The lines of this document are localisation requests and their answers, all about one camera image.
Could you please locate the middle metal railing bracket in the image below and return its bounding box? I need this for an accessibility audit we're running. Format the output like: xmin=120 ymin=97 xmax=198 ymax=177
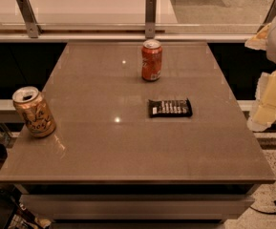
xmin=145 ymin=0 xmax=157 ymax=39

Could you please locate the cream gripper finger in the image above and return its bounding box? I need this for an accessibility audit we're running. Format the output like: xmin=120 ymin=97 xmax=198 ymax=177
xmin=247 ymin=71 xmax=276 ymax=132
xmin=244 ymin=24 xmax=271 ymax=51

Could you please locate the left metal railing bracket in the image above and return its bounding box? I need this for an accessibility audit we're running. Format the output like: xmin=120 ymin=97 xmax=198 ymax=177
xmin=16 ymin=0 xmax=42 ymax=38

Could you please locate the right metal railing bracket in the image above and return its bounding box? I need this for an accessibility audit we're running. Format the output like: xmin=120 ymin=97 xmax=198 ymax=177
xmin=258 ymin=0 xmax=276 ymax=31

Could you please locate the gold La Croix can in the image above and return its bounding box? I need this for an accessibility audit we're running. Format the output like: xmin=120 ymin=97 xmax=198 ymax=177
xmin=12 ymin=86 xmax=56 ymax=137

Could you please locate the black rxbar chocolate bar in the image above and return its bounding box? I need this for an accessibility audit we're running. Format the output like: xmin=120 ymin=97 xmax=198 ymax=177
xmin=148 ymin=99 xmax=193 ymax=117

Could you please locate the red orange soda can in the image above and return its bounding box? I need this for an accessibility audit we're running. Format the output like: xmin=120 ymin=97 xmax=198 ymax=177
xmin=141 ymin=39 xmax=162 ymax=81

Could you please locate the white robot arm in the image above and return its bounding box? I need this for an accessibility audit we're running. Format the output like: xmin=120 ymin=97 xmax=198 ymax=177
xmin=244 ymin=16 xmax=276 ymax=132

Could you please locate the metal railing bracket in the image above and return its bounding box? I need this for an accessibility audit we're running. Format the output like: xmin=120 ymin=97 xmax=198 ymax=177
xmin=145 ymin=0 xmax=157 ymax=39
xmin=16 ymin=0 xmax=42 ymax=38
xmin=258 ymin=0 xmax=276 ymax=31

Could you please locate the grey table with drawer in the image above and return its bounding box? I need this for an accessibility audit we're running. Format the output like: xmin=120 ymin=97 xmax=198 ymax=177
xmin=0 ymin=42 xmax=275 ymax=220

